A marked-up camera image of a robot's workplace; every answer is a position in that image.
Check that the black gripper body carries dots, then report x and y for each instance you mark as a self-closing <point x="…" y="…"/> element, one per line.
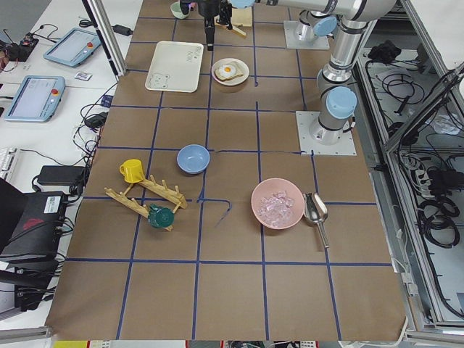
<point x="208" y="10"/>

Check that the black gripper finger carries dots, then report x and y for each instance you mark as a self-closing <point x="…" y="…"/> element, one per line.
<point x="209" y="28"/>

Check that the white round plate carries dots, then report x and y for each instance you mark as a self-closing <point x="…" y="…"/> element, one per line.
<point x="235" y="81"/>

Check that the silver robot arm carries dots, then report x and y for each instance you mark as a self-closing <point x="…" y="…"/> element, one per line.
<point x="350" y="21"/>
<point x="311" y="24"/>

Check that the wooden cutting board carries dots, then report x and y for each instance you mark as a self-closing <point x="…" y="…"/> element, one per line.
<point x="242" y="17"/>

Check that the light green bowl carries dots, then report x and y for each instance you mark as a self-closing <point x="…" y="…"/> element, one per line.
<point x="177" y="11"/>

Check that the toast with fried egg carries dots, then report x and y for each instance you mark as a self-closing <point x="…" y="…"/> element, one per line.
<point x="228" y="71"/>

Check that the cream bear tray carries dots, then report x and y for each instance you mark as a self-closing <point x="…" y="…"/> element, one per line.
<point x="175" y="67"/>

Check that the small black power adapter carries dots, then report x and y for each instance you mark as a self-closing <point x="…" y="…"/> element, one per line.
<point x="122" y="30"/>

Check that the blue bowl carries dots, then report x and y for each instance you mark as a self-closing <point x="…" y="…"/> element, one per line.
<point x="193" y="159"/>

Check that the upper blue teach pendant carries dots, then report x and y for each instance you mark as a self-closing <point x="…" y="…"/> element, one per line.
<point x="73" y="48"/>

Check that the blue teach pendant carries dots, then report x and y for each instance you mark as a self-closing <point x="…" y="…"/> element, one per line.
<point x="73" y="48"/>
<point x="36" y="99"/>

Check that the yellow mug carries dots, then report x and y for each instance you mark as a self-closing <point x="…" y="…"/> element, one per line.
<point x="132" y="171"/>

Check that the lower blue teach pendant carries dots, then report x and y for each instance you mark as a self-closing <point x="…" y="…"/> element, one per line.
<point x="36" y="99"/>

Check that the pink bowl with ice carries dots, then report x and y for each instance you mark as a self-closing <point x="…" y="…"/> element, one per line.
<point x="277" y="203"/>

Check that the dark green mug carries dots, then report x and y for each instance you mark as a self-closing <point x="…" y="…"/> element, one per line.
<point x="160" y="217"/>

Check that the black power brick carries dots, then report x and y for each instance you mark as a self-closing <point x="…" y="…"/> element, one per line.
<point x="55" y="175"/>

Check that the metal scoop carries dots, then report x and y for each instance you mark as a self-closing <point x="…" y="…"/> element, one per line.
<point x="315" y="213"/>

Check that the black red computer box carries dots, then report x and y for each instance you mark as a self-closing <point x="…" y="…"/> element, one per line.
<point x="31" y="227"/>

